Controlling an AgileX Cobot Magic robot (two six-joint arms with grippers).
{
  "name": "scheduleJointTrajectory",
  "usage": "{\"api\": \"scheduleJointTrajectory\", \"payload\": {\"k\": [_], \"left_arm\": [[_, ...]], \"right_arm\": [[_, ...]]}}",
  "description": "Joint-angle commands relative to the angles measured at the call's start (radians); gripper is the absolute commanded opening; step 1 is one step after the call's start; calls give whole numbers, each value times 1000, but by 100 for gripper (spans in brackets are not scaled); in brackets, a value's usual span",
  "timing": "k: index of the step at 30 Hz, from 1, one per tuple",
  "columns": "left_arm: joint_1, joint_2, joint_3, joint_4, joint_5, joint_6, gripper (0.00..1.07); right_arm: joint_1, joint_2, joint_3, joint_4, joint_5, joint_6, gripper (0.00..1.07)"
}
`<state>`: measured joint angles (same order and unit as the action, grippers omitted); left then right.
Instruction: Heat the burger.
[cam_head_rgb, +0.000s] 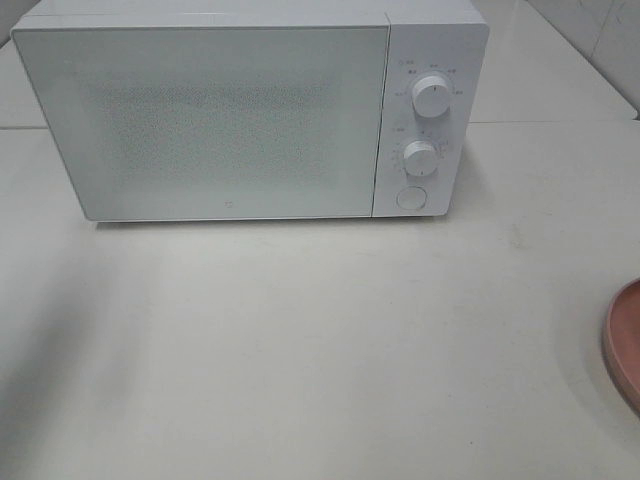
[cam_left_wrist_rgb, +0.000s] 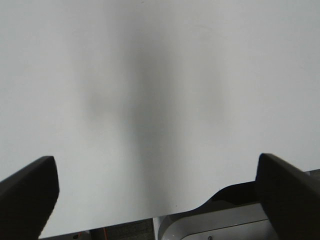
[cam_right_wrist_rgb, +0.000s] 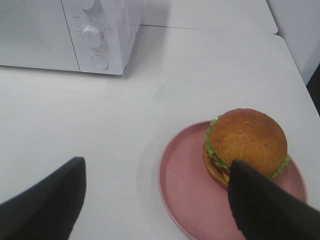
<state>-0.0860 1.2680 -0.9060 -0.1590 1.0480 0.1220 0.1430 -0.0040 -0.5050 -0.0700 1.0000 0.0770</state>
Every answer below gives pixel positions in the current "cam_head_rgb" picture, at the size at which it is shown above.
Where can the white round door button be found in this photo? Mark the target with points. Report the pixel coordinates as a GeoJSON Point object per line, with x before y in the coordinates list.
{"type": "Point", "coordinates": [411, 198]}

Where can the white microwave knob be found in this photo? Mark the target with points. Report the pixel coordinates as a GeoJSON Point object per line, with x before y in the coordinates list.
{"type": "Point", "coordinates": [420, 158]}
{"type": "Point", "coordinates": [431, 95]}

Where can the white microwave door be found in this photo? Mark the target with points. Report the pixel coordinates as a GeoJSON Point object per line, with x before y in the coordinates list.
{"type": "Point", "coordinates": [203, 124]}

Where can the pink round plate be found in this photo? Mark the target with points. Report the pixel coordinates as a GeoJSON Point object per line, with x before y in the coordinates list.
{"type": "Point", "coordinates": [620, 343]}

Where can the white microwave oven body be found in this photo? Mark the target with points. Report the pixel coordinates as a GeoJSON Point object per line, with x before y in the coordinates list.
{"type": "Point", "coordinates": [446, 37]}

